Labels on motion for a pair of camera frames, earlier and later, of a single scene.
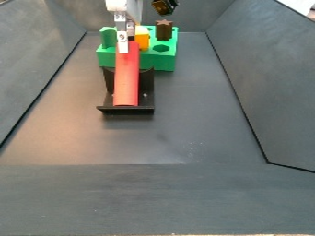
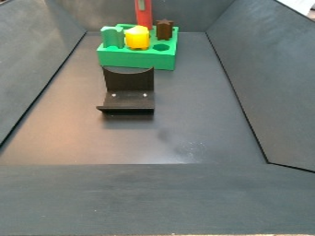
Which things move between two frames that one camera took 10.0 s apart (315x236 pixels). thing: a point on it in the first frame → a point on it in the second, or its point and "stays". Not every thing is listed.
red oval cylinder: x=125 y=76 → x=144 y=16
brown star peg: x=164 y=29 stays
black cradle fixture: x=146 y=107 stays
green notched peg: x=108 y=37 stays
